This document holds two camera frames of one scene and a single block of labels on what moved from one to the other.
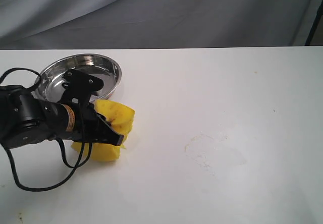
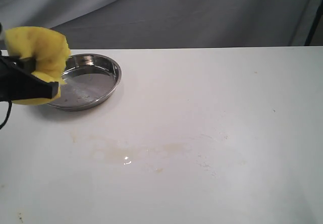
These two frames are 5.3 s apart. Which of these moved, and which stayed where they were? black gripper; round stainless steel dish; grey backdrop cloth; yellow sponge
Moved: black gripper; yellow sponge
Stayed: round stainless steel dish; grey backdrop cloth
